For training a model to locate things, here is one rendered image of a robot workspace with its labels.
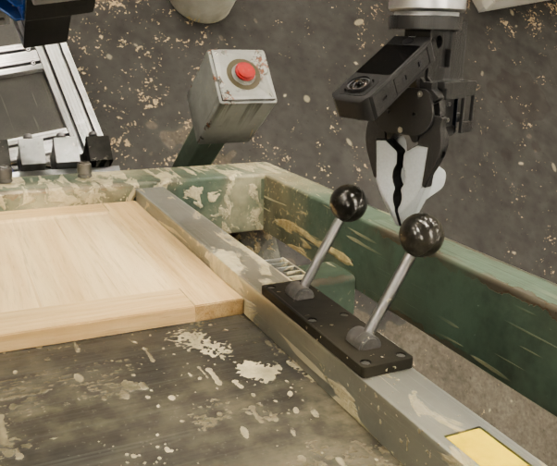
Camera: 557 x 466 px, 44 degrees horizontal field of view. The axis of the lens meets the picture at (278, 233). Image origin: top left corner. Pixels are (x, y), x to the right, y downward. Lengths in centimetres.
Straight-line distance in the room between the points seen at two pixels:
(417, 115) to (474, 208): 206
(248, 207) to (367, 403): 77
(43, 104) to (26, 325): 138
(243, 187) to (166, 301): 54
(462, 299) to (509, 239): 198
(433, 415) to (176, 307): 33
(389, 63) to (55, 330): 41
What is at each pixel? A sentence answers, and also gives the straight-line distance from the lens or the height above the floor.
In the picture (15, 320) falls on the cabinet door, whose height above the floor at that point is 126.
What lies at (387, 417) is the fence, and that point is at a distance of 54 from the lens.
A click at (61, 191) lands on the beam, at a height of 91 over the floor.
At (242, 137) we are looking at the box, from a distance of 145.
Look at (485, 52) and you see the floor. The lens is 321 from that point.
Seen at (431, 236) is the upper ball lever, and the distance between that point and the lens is 58.
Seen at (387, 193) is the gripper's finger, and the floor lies 142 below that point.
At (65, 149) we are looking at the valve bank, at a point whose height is 76.
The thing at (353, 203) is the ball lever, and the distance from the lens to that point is 67.
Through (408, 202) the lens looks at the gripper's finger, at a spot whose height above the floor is 143.
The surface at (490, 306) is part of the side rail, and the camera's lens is 79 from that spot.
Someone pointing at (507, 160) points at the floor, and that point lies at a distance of 296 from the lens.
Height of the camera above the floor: 198
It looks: 60 degrees down
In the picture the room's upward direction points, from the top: 46 degrees clockwise
